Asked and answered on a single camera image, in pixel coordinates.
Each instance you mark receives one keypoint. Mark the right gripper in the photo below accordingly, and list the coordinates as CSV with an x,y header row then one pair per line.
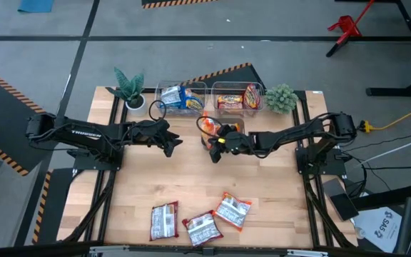
x,y
237,142

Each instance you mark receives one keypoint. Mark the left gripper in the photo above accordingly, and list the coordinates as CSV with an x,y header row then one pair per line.
x,y
150,132

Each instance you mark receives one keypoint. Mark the orange Maruchan ramen pack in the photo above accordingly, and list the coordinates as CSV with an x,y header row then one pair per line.
x,y
233,126
232,211
208,130

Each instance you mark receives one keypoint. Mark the red Maruchan ramen pack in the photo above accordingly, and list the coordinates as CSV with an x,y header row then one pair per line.
x,y
164,221
202,228
230,101
252,96

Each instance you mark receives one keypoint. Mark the blue Maruchan ramen pack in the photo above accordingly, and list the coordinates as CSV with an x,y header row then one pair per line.
x,y
171,96
195,103

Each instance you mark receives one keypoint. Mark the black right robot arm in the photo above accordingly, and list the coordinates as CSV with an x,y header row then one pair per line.
x,y
291,135

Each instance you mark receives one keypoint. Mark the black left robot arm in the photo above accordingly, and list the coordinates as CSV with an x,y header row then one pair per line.
x,y
84,133

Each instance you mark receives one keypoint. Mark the yellow tape tag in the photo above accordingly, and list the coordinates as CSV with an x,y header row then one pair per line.
x,y
221,140

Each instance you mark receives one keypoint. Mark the orange snack packet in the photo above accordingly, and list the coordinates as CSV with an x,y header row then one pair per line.
x,y
237,142

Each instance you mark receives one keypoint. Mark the clear plastic bin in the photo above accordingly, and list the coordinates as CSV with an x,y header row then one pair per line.
x,y
227,87
195,87

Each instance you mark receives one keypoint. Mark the snake plant in white pot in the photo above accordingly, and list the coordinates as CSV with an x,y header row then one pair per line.
x,y
130,89

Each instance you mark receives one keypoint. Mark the black hazard-striped floor mat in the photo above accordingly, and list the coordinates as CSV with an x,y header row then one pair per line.
x,y
2,114
57,200
237,76
162,2

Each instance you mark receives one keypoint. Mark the fuzzy green artificial plant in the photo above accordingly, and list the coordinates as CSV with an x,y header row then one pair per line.
x,y
281,99

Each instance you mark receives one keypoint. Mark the dark gray flat box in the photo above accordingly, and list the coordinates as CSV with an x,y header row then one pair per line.
x,y
341,201

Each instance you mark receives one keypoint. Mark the red floor stand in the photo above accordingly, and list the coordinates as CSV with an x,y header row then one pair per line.
x,y
344,25

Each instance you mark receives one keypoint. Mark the black desk bar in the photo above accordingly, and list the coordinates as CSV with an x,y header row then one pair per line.
x,y
387,198

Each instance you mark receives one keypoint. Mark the white printed paper sheet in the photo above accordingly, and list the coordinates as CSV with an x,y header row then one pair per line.
x,y
376,228

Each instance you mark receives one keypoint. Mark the blue floor mat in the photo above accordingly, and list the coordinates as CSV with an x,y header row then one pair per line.
x,y
36,5

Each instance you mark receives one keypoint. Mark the black aluminium rig frame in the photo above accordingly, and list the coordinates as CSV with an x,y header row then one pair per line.
x,y
114,107

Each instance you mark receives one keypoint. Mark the black desk leg frame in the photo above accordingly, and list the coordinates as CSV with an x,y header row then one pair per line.
x,y
398,92

